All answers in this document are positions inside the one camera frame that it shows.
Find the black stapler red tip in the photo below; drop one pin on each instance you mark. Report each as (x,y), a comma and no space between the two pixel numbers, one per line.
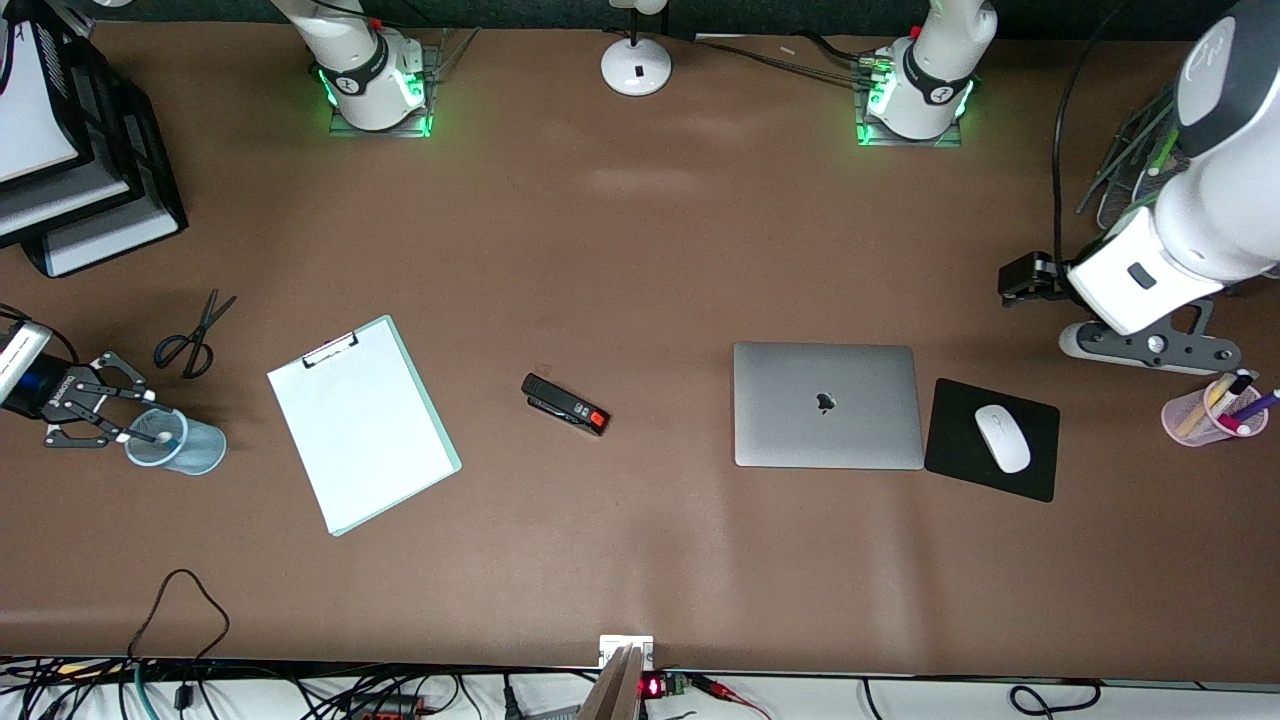
(560,402)

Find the black mouse pad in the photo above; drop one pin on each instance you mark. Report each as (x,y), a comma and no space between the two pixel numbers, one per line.
(955,440)

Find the white paper sheet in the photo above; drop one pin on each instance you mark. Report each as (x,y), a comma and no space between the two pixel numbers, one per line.
(370,440)

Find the black stacked document tray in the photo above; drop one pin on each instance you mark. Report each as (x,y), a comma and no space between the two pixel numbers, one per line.
(150,170)

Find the beige pencil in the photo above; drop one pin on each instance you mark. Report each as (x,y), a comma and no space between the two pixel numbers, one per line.
(1206,405)

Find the white bracket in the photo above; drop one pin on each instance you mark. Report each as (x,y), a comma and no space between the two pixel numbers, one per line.
(612,645)

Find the pink mesh pen cup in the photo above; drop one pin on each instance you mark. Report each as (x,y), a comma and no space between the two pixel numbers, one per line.
(1172,412)

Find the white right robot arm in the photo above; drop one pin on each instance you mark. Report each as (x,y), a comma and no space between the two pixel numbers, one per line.
(365,60)

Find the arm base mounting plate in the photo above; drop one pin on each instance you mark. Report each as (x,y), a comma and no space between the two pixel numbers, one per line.
(430,85)
(910,143)

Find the teal clipboard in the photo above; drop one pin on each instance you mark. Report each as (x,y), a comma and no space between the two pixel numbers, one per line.
(445,440)

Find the white paper stack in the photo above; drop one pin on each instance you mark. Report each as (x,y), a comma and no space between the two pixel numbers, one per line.
(35,110)
(110,240)
(70,195)

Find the black-capped white marker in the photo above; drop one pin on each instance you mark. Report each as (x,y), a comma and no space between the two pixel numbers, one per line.
(1240,382)

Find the grey mounting beam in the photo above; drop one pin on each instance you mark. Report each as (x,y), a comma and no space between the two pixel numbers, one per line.
(615,695)

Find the black scissors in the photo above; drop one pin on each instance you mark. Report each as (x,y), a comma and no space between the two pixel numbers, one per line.
(203,330)

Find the purple marker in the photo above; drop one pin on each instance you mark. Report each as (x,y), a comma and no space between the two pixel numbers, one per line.
(1262,405)

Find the light blue mesh cup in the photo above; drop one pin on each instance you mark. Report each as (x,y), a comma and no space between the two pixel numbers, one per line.
(195,450)

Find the white computer mouse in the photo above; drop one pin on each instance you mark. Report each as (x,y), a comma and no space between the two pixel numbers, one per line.
(1003,438)

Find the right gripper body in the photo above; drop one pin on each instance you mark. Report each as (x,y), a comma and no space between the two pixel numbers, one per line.
(62,396)

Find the circuit board red display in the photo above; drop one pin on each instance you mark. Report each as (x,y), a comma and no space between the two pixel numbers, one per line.
(668,686)

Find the orange power strip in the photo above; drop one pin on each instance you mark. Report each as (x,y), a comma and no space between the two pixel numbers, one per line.
(385,712)

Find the green marker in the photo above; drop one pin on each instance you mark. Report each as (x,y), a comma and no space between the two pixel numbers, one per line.
(1163,155)

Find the pink marker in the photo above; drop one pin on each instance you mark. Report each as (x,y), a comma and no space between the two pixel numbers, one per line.
(1228,415)

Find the white round stand base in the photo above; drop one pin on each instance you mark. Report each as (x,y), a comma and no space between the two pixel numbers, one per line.
(636,70)

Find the silver laptop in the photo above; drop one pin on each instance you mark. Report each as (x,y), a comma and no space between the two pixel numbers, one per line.
(825,405)

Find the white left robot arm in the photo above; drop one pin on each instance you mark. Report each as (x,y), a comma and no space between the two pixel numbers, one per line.
(1230,100)

